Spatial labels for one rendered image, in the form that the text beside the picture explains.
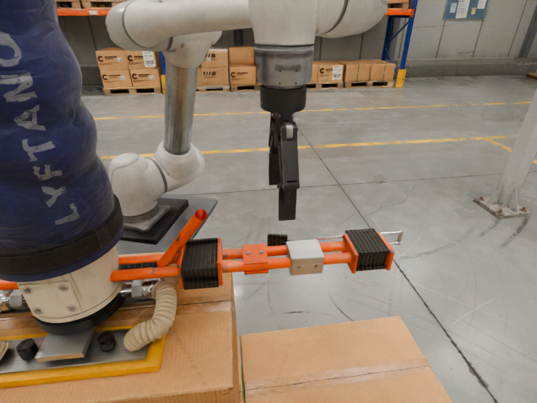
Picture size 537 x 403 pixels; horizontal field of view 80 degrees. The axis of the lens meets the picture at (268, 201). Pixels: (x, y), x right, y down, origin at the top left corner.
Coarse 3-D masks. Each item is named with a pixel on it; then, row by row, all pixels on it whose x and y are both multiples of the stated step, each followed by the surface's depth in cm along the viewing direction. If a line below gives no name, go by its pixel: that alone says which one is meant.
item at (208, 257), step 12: (192, 240) 68; (204, 240) 69; (216, 240) 69; (180, 252) 64; (192, 252) 66; (204, 252) 66; (216, 252) 66; (180, 264) 61; (192, 264) 63; (204, 264) 63; (216, 264) 63; (180, 276) 62; (192, 276) 61; (204, 276) 63; (216, 276) 63; (192, 288) 63; (204, 288) 63
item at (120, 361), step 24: (24, 336) 64; (96, 336) 63; (120, 336) 63; (0, 360) 59; (24, 360) 59; (72, 360) 59; (96, 360) 59; (120, 360) 59; (144, 360) 59; (0, 384) 56; (24, 384) 57
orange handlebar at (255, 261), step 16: (144, 256) 66; (160, 256) 66; (176, 256) 66; (224, 256) 67; (240, 256) 68; (256, 256) 66; (272, 256) 69; (336, 256) 66; (112, 272) 62; (128, 272) 62; (144, 272) 62; (160, 272) 63; (176, 272) 63; (224, 272) 64; (256, 272) 65; (0, 288) 60; (16, 288) 60
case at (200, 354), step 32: (128, 256) 87; (224, 288) 77; (0, 320) 69; (32, 320) 69; (128, 320) 69; (192, 320) 69; (224, 320) 69; (192, 352) 63; (224, 352) 63; (64, 384) 57; (96, 384) 57; (128, 384) 57; (160, 384) 57; (192, 384) 57; (224, 384) 57
